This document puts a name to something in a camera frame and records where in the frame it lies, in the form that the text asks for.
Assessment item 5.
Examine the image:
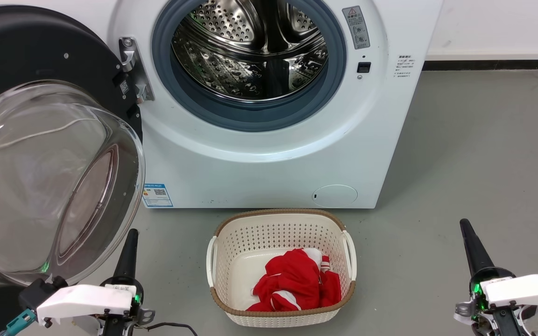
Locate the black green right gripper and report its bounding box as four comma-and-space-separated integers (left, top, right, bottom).
454, 219, 516, 327

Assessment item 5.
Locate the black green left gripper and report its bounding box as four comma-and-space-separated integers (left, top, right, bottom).
101, 229, 156, 327

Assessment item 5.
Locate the black round glass washer door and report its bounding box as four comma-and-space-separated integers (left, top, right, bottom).
0, 5, 146, 286

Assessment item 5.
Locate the white front-load washing machine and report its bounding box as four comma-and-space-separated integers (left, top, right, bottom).
0, 0, 443, 209

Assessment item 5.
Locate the metal door hinge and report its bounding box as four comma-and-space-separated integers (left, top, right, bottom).
119, 36, 155, 104

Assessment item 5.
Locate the blue energy label sticker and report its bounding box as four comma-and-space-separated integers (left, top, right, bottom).
142, 183, 174, 208

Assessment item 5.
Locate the round white filter cover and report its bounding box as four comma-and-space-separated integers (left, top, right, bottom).
312, 184, 358, 208

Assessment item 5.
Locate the cream perforated laundry basket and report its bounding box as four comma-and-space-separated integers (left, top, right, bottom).
206, 209, 357, 327

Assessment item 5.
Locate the red and white garment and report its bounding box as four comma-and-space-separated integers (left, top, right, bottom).
247, 248, 342, 312

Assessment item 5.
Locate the steel perforated washer drum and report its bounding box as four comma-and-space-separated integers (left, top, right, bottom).
172, 0, 329, 102

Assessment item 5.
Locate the grey warning sticker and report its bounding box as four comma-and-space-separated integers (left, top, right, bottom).
342, 6, 371, 50

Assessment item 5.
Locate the thin black cable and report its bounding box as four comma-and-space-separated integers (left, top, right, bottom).
145, 322, 199, 336

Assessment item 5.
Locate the teal connector cable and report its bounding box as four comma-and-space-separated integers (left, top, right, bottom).
0, 308, 37, 336

